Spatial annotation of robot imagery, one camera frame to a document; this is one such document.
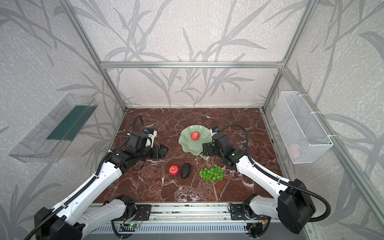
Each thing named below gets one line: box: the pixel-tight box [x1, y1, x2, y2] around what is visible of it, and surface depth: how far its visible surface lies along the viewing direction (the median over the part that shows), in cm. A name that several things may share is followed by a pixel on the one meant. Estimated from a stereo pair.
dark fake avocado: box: [181, 163, 192, 179], surface depth 86 cm
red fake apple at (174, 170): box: [168, 165, 180, 176], surface depth 86 cm
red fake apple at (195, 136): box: [190, 131, 200, 141], surface depth 102 cm
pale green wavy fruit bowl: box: [178, 125, 213, 156], surface depth 103 cm
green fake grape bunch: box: [199, 164, 224, 182], surface depth 84 cm
